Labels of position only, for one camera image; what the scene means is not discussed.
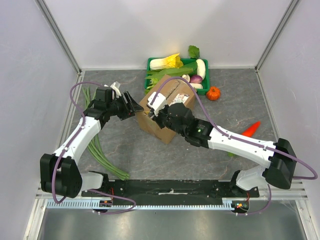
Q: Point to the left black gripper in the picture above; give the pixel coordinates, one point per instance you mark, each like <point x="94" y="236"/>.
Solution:
<point x="132" y="105"/>

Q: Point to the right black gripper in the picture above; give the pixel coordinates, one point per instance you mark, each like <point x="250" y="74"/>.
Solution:
<point x="157" y="119"/>

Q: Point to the brown cardboard express box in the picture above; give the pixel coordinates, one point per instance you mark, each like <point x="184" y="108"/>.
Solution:
<point x="175" y="91"/>

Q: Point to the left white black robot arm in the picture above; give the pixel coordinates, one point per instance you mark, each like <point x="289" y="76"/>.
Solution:
<point x="59" y="173"/>

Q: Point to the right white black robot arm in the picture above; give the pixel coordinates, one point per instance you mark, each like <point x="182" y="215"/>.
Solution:
<point x="274" y="165"/>

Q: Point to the white green leek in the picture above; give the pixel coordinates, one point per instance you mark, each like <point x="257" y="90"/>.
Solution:
<point x="154" y="81"/>

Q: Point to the white mushroom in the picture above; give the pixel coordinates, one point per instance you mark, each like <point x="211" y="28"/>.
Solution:
<point x="186" y="77"/>

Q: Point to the green long beans bundle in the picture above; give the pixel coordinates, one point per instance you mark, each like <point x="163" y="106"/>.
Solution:
<point x="96" y="151"/>

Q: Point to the napa cabbage with yellow leaves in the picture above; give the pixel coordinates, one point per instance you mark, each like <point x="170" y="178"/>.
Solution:
<point x="172" y="61"/>

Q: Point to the purple onion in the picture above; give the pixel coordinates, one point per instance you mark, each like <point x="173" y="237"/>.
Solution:
<point x="196" y="79"/>

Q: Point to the green plastic vegetable tray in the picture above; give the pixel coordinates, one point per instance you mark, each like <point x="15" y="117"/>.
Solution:
<point x="206" y="83"/>

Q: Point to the large green leaf vegetable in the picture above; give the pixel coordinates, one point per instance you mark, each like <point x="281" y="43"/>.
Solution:
<point x="173" y="72"/>

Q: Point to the small orange pumpkin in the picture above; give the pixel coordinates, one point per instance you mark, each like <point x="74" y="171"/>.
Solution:
<point x="213" y="94"/>

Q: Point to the white radish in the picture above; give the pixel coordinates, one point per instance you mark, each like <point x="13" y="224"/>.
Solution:
<point x="201" y="68"/>

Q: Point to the green leaf behind tray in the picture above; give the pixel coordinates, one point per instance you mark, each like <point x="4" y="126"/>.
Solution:
<point x="193" y="52"/>

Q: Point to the loose green lettuce leaf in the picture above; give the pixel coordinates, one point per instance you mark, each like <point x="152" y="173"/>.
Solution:
<point x="230" y="154"/>

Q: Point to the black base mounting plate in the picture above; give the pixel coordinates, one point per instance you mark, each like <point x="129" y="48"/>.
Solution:
<point x="174" y="191"/>

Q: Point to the orange carrot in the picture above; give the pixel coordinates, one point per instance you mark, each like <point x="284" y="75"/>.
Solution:
<point x="250" y="131"/>

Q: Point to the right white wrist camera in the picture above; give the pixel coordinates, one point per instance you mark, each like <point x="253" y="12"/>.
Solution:
<point x="157" y="102"/>

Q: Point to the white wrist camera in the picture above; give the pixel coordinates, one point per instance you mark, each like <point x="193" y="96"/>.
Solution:
<point x="157" y="102"/>
<point x="115" y="89"/>

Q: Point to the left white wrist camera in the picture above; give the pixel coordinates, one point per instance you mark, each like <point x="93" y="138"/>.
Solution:
<point x="115" y="89"/>

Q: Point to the grey slotted cable duct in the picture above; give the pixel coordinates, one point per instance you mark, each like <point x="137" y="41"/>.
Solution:
<point x="101" y="204"/>

